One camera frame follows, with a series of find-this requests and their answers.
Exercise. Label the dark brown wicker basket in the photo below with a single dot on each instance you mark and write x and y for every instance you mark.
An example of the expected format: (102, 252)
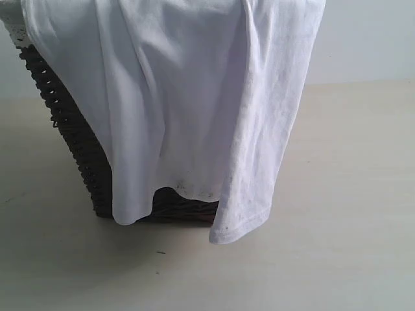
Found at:
(168, 205)

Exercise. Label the white t-shirt red lettering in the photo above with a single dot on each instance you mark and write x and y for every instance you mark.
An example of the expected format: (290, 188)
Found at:
(198, 96)

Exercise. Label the cream lace-trimmed cloth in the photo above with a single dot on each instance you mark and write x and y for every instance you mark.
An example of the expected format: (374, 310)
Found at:
(12, 18)

